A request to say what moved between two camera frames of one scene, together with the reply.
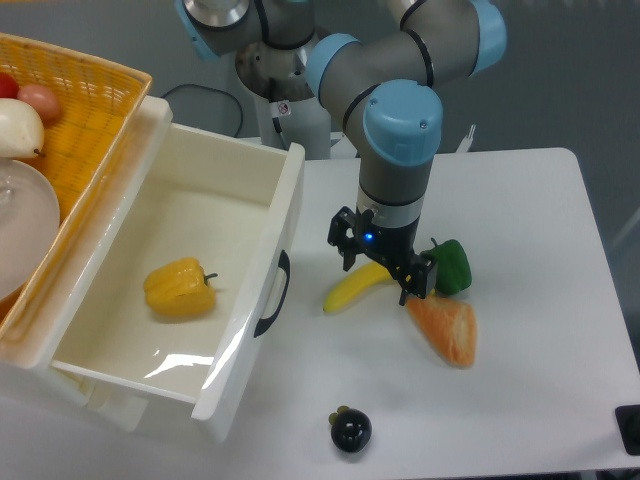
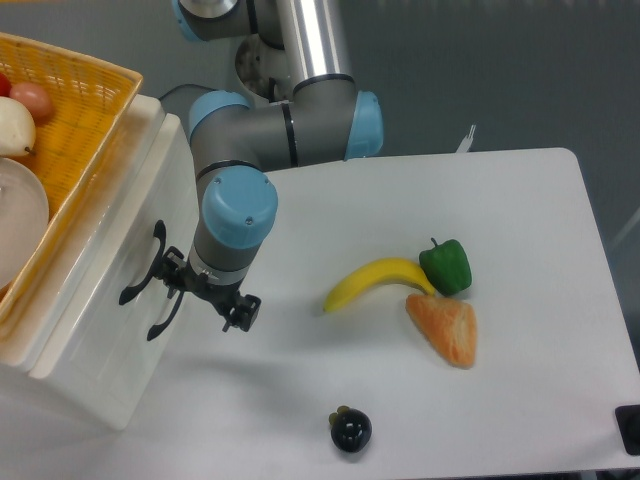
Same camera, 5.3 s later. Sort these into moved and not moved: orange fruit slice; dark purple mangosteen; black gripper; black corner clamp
Moved: black gripper
Not moved: dark purple mangosteen; orange fruit slice; black corner clamp
